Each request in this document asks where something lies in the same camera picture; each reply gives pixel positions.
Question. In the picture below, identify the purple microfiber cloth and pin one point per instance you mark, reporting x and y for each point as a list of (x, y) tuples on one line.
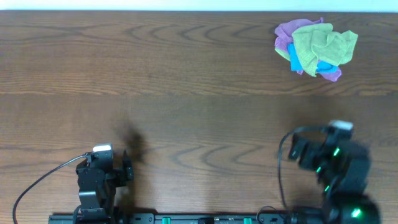
[(284, 37)]

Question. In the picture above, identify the light green microfiber cloth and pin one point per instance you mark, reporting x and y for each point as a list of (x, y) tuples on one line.
[(319, 42)]

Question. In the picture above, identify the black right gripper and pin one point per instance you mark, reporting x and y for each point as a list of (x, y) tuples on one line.
[(308, 149)]

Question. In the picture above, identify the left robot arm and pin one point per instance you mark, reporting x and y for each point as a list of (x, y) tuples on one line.
[(96, 205)]

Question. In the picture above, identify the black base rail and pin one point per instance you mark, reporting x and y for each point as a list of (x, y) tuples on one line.
[(148, 218)]

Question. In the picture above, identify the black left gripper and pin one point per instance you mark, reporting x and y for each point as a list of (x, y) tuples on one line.
[(127, 172)]

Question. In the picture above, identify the blue microfiber cloth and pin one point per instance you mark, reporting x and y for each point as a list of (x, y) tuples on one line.
[(295, 65)]

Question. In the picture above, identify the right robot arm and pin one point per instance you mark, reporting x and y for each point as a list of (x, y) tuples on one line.
[(341, 166)]

